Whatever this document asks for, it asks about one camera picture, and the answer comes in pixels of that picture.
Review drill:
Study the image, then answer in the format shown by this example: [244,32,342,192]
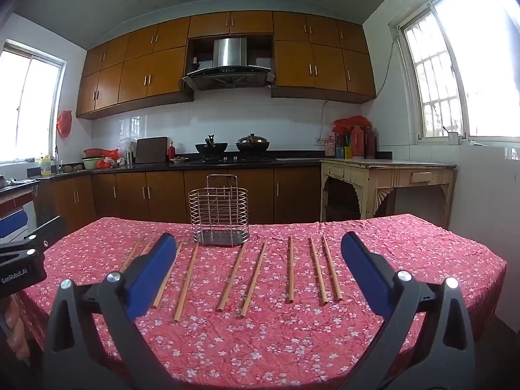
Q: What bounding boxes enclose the red plastic bag on wall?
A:
[56,110,73,138]

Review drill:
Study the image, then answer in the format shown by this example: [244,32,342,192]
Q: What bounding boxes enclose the red plastic bag on counter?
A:
[97,149,120,169]

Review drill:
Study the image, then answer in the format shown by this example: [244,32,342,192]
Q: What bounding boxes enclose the metal wire chopstick holder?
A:
[188,174,250,248]

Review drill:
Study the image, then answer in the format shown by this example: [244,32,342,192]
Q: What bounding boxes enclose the cream side table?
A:
[319,158,458,230]

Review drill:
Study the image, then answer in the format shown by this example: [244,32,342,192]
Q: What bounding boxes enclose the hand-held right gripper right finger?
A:
[340,231,477,390]

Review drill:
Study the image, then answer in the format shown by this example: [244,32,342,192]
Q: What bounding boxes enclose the wooden wall cabinets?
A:
[76,10,376,120]

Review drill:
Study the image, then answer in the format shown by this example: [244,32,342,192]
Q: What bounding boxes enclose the steel range hood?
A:
[182,37,276,91]

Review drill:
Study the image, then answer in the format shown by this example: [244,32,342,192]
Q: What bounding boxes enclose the wooden base cabinets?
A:
[32,164,326,234]

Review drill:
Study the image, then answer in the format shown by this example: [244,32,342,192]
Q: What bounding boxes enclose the black gas stove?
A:
[189,155,274,166]

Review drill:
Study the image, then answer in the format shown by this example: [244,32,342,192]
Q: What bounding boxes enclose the wok with lid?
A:
[236,133,271,153]

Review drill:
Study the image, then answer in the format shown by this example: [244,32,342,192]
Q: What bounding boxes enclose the dark red thermos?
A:
[363,126,378,159]

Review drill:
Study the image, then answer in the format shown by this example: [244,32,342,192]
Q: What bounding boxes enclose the wall power cable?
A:
[319,36,397,143]

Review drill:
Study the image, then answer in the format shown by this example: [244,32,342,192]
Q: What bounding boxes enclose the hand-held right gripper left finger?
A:
[43,233,181,390]

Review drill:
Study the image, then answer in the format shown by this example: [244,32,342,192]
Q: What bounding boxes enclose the black wok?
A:
[195,134,229,161]

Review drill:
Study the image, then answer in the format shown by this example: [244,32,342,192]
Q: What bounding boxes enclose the wooden cutting board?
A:
[135,136,169,164]

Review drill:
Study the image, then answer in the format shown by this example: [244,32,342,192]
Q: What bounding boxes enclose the red plastic bag on thermoses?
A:
[333,116,371,133]

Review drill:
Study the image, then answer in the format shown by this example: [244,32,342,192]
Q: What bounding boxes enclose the small sliding window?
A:
[0,40,66,165]

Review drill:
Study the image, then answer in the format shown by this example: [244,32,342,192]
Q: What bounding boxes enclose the large barred window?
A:
[388,0,520,143]

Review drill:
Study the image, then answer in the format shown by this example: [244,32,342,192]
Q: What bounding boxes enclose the group of wooden chopsticks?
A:
[119,233,343,323]

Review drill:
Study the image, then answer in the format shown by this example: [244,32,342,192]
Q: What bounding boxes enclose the black kitchen countertop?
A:
[0,156,393,189]

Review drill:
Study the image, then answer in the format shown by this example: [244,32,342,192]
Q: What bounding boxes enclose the person's left hand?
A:
[3,298,32,368]

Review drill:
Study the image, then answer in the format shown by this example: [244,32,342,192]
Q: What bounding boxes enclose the red floral tablecloth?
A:
[18,212,508,390]

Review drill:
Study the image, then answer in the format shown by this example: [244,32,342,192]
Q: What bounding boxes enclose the red fronted cabinet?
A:
[0,181,39,232]

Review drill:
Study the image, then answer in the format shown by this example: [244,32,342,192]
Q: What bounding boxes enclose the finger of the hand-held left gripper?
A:
[0,210,29,240]
[22,215,68,253]

